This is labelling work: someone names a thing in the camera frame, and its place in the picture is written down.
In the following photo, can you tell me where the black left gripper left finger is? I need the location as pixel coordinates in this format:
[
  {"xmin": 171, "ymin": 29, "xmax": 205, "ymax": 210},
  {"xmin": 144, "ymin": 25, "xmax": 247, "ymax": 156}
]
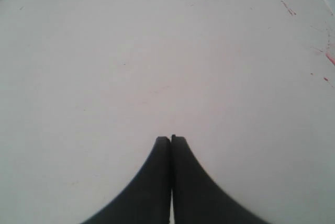
[{"xmin": 84, "ymin": 137, "xmax": 171, "ymax": 223}]

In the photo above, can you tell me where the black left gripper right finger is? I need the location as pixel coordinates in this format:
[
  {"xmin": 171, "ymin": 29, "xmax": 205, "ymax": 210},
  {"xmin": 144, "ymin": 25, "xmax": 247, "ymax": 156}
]
[{"xmin": 171, "ymin": 135, "xmax": 266, "ymax": 223}]

